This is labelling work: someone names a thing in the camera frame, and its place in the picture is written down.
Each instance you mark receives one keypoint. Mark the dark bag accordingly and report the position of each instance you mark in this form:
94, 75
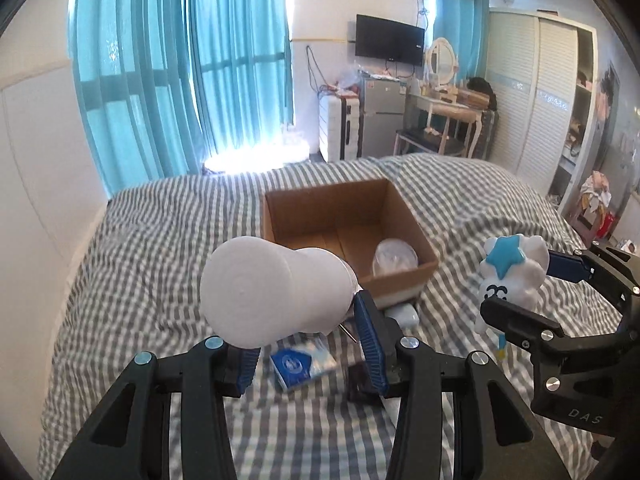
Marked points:
484, 91

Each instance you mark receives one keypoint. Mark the brown cardboard box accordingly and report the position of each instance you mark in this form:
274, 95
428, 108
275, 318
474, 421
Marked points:
320, 210

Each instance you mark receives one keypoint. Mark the grey striped blanket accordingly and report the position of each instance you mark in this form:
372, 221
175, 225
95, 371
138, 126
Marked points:
150, 260

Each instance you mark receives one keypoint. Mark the clear plastic bag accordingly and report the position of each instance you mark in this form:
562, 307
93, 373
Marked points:
351, 77

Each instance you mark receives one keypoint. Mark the wall poster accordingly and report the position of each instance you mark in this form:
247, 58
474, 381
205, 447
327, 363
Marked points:
607, 105

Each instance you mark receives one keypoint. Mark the light blue case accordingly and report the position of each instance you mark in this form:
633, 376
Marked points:
405, 316

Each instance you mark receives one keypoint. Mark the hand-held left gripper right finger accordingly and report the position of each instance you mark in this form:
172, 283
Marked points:
368, 342

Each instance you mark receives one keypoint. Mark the blue tissue packet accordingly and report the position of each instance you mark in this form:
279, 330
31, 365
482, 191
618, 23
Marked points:
296, 365

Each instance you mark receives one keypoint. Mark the white suitcase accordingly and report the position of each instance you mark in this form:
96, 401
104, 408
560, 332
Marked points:
337, 127

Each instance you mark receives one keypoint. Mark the narrow teal curtain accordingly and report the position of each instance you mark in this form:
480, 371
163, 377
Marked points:
457, 15

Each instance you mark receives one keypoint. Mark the small black object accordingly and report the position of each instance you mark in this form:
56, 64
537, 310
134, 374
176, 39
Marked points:
357, 385

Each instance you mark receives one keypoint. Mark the wide teal curtain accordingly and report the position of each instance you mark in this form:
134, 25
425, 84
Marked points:
150, 70

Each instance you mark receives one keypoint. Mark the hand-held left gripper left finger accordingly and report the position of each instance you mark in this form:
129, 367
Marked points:
245, 371

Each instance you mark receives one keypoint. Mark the dark stool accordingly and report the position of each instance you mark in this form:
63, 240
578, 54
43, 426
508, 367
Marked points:
430, 142

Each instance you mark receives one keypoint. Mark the pile of clothes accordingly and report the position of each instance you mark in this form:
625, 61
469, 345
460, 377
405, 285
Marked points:
597, 195

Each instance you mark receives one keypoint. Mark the white louvered wardrobe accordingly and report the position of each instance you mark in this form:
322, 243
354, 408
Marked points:
530, 100

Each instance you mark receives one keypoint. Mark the oval vanity mirror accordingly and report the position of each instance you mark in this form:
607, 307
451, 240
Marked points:
442, 57

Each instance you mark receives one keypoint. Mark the clear plastic container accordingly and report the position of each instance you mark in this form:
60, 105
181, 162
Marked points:
395, 257

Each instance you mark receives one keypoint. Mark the white padded headboard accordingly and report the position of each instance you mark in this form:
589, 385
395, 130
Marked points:
45, 170

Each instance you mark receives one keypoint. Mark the white plush toy blue star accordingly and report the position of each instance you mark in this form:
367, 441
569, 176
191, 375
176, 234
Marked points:
515, 280

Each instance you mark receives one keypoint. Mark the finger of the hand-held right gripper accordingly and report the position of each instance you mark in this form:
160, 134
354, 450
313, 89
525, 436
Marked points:
520, 324
567, 266

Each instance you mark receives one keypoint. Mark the white dressing table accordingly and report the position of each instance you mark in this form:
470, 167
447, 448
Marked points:
450, 107

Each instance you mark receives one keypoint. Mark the grey mini fridge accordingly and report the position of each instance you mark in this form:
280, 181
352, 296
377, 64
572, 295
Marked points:
382, 115

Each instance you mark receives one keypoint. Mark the black wall television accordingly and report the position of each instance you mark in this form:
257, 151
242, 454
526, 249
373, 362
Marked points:
390, 40

